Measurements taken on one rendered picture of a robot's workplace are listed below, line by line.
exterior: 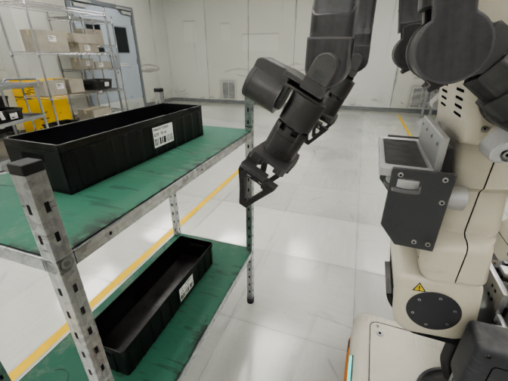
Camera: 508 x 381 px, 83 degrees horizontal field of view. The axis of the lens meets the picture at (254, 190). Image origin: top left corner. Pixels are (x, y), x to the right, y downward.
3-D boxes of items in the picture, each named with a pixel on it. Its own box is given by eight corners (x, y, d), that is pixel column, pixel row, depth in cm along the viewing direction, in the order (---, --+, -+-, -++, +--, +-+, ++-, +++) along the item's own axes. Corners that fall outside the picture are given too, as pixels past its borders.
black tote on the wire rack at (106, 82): (96, 90, 441) (94, 80, 435) (79, 89, 448) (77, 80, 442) (113, 88, 476) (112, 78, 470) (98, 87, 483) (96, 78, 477)
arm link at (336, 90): (357, 80, 77) (357, 78, 82) (334, 68, 78) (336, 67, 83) (342, 103, 81) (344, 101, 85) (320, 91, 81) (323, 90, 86)
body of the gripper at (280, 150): (246, 158, 47) (267, 118, 43) (267, 144, 55) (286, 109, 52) (280, 181, 46) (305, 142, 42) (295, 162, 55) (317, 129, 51)
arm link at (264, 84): (343, 60, 37) (349, 60, 44) (267, 15, 38) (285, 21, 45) (295, 138, 43) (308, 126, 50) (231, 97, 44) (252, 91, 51)
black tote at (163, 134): (71, 195, 63) (57, 145, 58) (19, 184, 69) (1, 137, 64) (203, 134, 112) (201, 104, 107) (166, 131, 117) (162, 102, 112)
